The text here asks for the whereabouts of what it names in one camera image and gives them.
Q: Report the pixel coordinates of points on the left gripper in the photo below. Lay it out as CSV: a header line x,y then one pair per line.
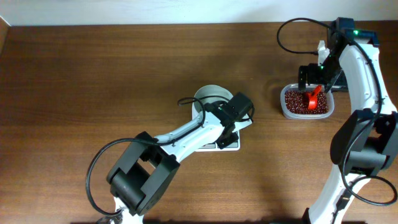
x,y
224,144

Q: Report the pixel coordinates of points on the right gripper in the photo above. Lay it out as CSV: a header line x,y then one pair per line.
x,y
312,69

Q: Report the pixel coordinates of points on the red beans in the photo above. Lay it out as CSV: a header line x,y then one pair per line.
x,y
297,102

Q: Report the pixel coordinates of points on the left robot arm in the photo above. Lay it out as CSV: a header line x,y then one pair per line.
x,y
146,168

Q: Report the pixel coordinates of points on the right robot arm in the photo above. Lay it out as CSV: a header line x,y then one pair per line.
x,y
367,142

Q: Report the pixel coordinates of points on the white digital kitchen scale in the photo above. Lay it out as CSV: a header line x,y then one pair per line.
x,y
212,147

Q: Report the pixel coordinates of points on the clear plastic container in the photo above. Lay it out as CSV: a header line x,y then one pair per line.
x,y
289,115

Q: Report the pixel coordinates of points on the white bowl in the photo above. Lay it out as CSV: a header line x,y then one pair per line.
x,y
212,93

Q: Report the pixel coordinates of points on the orange measuring scoop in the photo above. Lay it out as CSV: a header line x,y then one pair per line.
x,y
312,98

